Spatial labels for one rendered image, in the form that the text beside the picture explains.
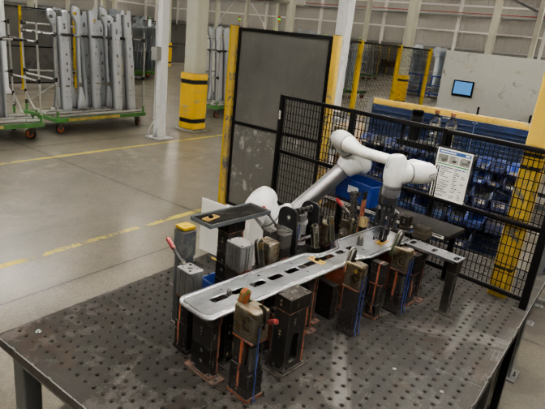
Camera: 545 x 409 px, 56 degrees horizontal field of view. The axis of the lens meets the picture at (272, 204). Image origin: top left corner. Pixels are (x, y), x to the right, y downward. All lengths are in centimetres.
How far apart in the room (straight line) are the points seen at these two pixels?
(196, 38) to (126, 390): 851
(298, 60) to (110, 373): 350
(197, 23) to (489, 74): 515
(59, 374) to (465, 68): 814
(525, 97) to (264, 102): 501
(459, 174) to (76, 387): 217
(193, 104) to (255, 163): 494
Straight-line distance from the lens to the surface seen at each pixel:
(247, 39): 524
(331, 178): 304
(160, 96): 918
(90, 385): 203
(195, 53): 1000
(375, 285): 248
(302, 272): 219
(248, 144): 527
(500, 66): 908
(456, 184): 302
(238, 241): 214
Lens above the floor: 194
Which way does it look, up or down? 18 degrees down
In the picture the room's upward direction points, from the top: 6 degrees clockwise
